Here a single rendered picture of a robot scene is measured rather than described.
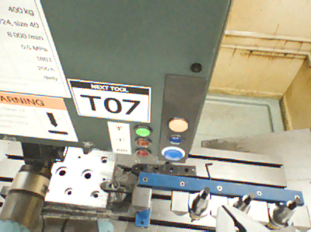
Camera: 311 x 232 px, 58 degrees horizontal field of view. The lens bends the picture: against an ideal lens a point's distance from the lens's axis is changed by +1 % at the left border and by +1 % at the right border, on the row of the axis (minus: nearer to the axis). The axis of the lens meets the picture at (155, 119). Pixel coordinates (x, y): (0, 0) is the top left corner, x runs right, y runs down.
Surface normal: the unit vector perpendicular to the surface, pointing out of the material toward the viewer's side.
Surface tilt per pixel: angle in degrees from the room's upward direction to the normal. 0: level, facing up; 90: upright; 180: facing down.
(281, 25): 90
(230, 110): 0
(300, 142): 24
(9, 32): 90
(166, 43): 90
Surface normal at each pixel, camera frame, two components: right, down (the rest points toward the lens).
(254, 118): 0.04, -0.58
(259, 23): -0.11, 0.80
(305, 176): -0.37, -0.58
